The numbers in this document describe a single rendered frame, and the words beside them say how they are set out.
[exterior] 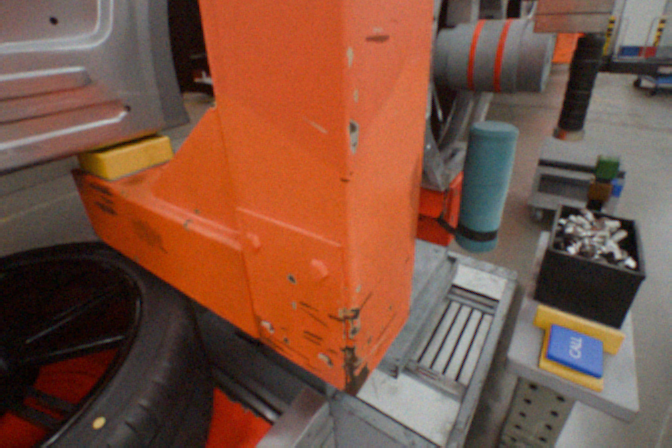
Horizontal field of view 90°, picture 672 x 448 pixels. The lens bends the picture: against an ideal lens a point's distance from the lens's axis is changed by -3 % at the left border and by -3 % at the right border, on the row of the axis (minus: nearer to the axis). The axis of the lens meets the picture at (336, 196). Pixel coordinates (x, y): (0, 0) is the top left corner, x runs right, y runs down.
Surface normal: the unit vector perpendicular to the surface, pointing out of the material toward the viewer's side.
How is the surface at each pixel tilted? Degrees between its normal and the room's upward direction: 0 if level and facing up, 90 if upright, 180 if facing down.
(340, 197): 90
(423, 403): 0
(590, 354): 0
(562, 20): 90
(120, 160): 90
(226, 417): 0
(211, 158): 90
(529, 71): 109
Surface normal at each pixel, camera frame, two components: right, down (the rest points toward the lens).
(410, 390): -0.04, -0.90
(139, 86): 0.82, 0.22
